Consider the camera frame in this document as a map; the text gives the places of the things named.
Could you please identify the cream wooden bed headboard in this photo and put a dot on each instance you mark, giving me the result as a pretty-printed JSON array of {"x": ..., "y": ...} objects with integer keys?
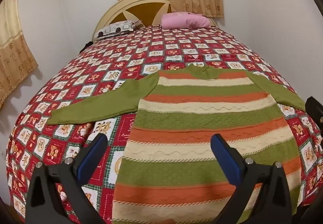
[{"x": 118, "y": 7}]

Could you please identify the red patchwork printed blanket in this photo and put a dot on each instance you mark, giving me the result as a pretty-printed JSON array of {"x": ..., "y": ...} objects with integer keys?
[{"x": 75, "y": 82}]

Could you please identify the pink pillow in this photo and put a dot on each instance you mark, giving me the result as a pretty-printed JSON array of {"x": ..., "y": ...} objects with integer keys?
[{"x": 185, "y": 20}]

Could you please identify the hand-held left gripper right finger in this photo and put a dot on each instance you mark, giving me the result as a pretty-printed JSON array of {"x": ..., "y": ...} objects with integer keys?
[{"x": 225, "y": 154}]

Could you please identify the green orange cream striped sweater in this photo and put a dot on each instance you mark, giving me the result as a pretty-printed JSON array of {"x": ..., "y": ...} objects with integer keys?
[{"x": 201, "y": 118}]

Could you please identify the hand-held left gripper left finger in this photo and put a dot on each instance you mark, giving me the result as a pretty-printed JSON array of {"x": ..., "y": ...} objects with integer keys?
[{"x": 92, "y": 154}]

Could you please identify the white patterned pillow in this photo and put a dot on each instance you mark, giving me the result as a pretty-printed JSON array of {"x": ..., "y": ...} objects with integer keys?
[{"x": 116, "y": 28}]

